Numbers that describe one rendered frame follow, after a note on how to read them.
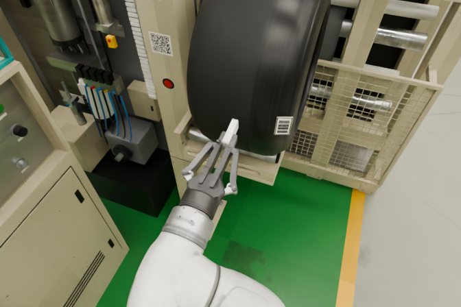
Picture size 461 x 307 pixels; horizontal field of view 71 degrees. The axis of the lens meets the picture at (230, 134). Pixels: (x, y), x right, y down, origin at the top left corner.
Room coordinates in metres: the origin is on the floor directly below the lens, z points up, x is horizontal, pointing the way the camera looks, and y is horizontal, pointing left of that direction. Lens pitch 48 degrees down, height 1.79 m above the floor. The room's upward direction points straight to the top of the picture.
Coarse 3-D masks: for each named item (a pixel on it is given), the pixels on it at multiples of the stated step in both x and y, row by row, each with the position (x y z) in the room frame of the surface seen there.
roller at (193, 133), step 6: (192, 132) 0.78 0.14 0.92; (198, 132) 0.78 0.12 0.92; (192, 138) 0.78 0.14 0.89; (198, 138) 0.77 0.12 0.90; (204, 138) 0.76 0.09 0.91; (240, 150) 0.71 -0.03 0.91; (252, 156) 0.69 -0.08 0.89; (258, 156) 0.69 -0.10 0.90; (264, 156) 0.68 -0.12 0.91; (270, 156) 0.68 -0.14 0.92; (276, 156) 0.68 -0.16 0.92; (276, 162) 0.66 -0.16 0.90
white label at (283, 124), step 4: (280, 116) 0.56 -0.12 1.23; (284, 116) 0.56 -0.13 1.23; (276, 120) 0.55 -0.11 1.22; (280, 120) 0.55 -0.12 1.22; (284, 120) 0.55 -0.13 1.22; (288, 120) 0.55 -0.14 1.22; (276, 124) 0.55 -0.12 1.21; (280, 124) 0.55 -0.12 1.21; (284, 124) 0.55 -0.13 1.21; (288, 124) 0.55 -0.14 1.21; (276, 128) 0.55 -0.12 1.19; (280, 128) 0.55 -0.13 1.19; (284, 128) 0.55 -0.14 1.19; (288, 128) 0.55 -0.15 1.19; (276, 132) 0.55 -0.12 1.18; (280, 132) 0.55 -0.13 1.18; (284, 132) 0.55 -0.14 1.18; (288, 132) 0.55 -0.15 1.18
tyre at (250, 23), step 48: (240, 0) 0.74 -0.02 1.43; (288, 0) 0.72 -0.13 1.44; (192, 48) 0.70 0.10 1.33; (240, 48) 0.65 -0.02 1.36; (288, 48) 0.63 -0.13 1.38; (192, 96) 0.64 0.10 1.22; (240, 96) 0.59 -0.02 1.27; (288, 96) 0.58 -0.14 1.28; (240, 144) 0.59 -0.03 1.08; (288, 144) 0.61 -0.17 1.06
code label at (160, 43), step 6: (150, 36) 0.90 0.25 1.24; (156, 36) 0.89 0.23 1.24; (162, 36) 0.88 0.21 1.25; (168, 36) 0.88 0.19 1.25; (156, 42) 0.89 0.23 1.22; (162, 42) 0.88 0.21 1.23; (168, 42) 0.88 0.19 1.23; (156, 48) 0.89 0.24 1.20; (162, 48) 0.89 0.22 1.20; (168, 48) 0.88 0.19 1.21; (168, 54) 0.88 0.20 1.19
